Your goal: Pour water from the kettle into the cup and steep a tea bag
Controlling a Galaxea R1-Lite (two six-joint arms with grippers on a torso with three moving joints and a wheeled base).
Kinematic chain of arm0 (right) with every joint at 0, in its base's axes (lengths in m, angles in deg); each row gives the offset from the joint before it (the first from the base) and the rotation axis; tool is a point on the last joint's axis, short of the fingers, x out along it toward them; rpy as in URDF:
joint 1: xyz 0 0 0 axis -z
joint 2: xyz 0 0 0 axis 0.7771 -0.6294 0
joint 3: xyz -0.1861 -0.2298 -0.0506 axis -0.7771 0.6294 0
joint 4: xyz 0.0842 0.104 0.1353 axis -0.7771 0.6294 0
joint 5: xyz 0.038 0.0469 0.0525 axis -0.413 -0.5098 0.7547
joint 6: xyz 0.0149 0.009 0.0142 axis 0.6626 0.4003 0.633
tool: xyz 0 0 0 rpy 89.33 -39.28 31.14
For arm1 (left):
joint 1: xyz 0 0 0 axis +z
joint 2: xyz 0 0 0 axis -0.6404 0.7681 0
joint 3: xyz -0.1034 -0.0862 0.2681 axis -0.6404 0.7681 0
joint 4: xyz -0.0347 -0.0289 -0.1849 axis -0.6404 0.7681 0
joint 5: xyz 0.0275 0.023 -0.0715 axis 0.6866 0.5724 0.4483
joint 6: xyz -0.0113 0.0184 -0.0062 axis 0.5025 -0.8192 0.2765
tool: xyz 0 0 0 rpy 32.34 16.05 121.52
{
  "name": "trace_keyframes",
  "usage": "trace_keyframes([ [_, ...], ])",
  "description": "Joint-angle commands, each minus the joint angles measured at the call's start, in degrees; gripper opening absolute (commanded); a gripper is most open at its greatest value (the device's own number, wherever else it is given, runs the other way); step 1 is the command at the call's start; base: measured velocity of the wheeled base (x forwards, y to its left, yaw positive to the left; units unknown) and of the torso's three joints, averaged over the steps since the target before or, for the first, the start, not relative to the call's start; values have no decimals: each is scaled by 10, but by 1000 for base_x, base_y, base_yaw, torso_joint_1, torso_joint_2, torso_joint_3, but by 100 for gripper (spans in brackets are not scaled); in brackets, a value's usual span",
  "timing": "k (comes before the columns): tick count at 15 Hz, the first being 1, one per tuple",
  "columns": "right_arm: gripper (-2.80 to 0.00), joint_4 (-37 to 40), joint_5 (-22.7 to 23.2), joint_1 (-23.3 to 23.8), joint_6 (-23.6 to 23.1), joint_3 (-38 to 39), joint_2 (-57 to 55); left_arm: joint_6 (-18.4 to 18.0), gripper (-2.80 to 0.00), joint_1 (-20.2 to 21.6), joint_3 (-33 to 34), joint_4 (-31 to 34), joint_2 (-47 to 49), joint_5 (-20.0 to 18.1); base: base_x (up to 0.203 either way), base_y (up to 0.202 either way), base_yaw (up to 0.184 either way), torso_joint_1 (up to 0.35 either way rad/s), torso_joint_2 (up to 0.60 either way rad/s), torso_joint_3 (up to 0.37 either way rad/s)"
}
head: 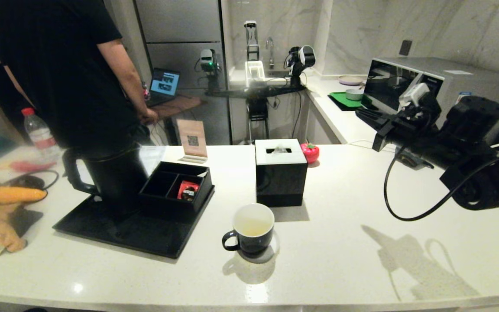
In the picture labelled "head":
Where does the grey device with green light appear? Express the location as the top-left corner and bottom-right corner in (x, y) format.
(198, 49), (222, 92)

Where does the pink flat item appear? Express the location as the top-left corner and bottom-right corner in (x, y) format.
(10, 161), (56, 173)

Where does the green tray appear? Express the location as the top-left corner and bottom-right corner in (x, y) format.
(327, 91), (373, 112)

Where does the black tissue box white lid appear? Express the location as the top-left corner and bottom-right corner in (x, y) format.
(255, 139), (308, 207)

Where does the black stool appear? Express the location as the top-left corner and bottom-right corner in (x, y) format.
(247, 100), (270, 143)

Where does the black serving tray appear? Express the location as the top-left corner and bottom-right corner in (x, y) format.
(52, 186), (215, 260)

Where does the red tomato-shaped timer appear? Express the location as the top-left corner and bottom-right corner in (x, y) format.
(300, 142), (320, 164)

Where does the brown QR code sign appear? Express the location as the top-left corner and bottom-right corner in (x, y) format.
(176, 119), (208, 164)

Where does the white dish rack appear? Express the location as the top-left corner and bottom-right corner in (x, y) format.
(244, 61), (266, 88)

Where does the plastic bottle red cap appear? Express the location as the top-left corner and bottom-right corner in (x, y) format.
(21, 107), (61, 162)

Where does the open laptop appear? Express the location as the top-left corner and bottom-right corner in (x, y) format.
(147, 68), (181, 107)

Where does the black compartment organizer box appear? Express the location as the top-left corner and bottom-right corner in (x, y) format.
(138, 161), (215, 220)

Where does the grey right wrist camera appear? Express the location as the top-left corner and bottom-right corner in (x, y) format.
(399, 83), (432, 112)

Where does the black electric kettle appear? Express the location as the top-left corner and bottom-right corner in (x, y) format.
(62, 145), (149, 216)

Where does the brown wooden table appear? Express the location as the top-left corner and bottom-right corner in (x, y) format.
(154, 95), (203, 121)

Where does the grey oven mitt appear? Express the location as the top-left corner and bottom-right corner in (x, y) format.
(397, 149), (434, 169)

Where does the orange plush piece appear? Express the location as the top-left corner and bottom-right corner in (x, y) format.
(0, 186), (49, 205)

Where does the grey steel refrigerator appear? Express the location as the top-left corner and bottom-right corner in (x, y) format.
(135, 0), (233, 146)

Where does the silver microwave oven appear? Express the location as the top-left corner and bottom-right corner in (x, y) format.
(363, 57), (499, 146)

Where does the thin black power cord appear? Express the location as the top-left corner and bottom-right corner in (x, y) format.
(11, 169), (60, 192)

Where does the black mug white inside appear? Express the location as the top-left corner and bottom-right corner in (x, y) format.
(222, 203), (275, 254)

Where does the chrome metal stand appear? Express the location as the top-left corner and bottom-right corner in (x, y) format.
(244, 20), (259, 62)

